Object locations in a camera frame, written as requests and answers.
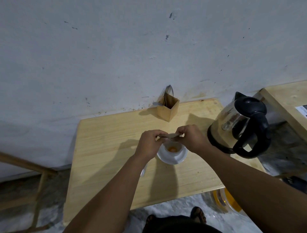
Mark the person's left hand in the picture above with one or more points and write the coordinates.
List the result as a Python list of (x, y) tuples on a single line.
[(147, 146)]

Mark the orange powder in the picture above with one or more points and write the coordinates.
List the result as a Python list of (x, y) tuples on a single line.
[(172, 149)]

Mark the white saucer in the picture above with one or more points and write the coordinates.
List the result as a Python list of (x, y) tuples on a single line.
[(168, 160)]

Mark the white paper sheet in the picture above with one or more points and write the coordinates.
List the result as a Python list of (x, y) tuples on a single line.
[(302, 111)]

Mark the wooden cutlery holder box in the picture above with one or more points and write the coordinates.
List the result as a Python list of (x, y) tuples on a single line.
[(168, 111)]

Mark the clear container with yellow lid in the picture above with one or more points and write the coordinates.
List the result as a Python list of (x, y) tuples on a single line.
[(224, 199)]

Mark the person's right sandalled foot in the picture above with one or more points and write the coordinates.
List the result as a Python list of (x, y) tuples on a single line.
[(198, 214)]

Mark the person's sandalled foot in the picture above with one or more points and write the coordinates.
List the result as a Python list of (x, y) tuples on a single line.
[(198, 214), (150, 219)]

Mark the wooden chair frame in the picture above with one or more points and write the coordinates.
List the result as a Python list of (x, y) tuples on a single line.
[(36, 172)]

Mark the person's left fingers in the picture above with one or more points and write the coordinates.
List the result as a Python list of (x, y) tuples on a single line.
[(159, 134)]

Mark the white cup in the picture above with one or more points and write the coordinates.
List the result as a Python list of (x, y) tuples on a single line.
[(173, 153)]

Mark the person's right fingers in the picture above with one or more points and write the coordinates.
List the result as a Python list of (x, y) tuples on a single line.
[(182, 131)]

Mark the small brown sachet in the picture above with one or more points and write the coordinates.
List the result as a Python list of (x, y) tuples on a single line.
[(170, 136)]

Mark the person's black shorts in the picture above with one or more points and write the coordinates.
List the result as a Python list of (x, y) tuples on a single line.
[(182, 225)]

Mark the person's right forearm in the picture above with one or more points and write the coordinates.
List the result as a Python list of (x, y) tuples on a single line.
[(251, 189)]

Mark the person's left forearm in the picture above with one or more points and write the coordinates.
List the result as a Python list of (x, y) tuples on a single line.
[(112, 196)]

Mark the person's right hand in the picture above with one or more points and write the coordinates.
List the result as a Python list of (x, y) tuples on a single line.
[(194, 140)]

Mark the wooden side table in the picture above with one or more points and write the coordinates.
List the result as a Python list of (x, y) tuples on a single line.
[(287, 103)]

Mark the person's left sandalled foot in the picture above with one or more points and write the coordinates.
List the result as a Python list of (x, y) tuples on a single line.
[(150, 219)]

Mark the metal forks bunch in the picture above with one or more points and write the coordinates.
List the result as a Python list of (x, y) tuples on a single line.
[(168, 93)]

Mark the black steel electric kettle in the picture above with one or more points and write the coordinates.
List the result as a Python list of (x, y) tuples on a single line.
[(237, 124)]

